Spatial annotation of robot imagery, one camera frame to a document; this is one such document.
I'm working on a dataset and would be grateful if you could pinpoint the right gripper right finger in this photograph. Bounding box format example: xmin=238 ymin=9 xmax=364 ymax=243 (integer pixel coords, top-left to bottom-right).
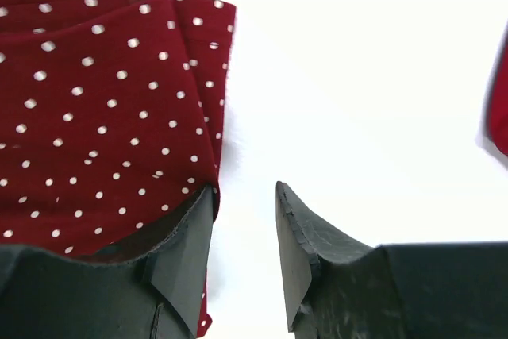
xmin=275 ymin=182 xmax=507 ymax=339

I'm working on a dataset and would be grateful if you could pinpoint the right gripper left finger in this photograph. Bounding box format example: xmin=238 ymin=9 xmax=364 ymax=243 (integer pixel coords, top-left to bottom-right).
xmin=1 ymin=187 xmax=214 ymax=338

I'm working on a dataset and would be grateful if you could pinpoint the red polka dot skirt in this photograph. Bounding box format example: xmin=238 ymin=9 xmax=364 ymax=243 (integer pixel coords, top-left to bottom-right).
xmin=0 ymin=0 xmax=237 ymax=334

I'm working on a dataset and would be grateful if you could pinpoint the folded plain red skirt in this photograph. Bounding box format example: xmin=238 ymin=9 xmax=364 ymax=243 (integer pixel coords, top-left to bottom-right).
xmin=483 ymin=28 xmax=507 ymax=157

